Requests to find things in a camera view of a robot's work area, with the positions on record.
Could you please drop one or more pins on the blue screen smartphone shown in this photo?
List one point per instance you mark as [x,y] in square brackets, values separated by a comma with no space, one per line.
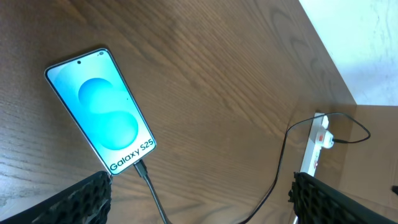
[94,92]

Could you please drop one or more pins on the white power strip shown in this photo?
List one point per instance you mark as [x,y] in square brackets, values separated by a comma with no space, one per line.
[319,138]

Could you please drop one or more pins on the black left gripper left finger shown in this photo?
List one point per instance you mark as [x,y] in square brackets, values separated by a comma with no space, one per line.
[86,202]

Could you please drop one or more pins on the brown cardboard right panel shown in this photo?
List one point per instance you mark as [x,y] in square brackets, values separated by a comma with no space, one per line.
[370,168]

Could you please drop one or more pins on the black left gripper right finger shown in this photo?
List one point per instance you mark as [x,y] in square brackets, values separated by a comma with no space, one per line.
[317,203]

